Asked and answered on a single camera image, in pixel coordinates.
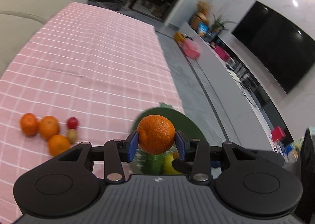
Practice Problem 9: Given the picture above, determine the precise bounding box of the orange round vase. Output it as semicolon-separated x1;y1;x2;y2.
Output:
190;12;209;31

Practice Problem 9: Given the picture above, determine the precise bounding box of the pink checkered tablecloth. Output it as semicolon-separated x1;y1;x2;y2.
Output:
1;3;183;223

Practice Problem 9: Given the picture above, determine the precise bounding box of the black television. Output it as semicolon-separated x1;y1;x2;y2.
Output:
232;1;314;93

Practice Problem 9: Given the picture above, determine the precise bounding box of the orange box on floor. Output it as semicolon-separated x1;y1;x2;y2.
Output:
173;31;186;45

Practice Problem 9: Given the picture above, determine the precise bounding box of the blue snack bag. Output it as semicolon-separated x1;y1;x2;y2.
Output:
197;22;209;37

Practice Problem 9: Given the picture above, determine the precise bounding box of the beige sofa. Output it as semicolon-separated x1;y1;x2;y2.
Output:
1;0;88;72

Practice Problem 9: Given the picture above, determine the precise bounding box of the yellow green pear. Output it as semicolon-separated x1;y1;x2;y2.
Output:
163;150;182;175

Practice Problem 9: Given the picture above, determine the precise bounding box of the brown kiwi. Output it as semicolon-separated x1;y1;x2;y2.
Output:
66;129;78;144

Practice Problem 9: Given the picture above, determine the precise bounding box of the green colander bowl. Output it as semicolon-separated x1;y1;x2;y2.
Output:
128;106;207;175

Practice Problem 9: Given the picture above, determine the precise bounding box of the white tv console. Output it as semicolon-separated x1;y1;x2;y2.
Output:
179;23;294;150

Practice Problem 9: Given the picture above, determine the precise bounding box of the large orange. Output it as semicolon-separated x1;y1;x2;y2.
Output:
137;115;176;155

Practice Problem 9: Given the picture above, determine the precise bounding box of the red cherry tomato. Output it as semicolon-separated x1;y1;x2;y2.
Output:
67;117;79;130

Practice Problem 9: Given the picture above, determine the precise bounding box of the green cucumber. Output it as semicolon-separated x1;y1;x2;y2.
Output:
140;150;166;175

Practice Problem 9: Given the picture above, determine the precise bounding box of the pink storage box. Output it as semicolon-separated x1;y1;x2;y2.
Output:
181;39;201;60

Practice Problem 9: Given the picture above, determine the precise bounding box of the potted green plant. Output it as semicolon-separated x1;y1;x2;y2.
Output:
209;14;236;34

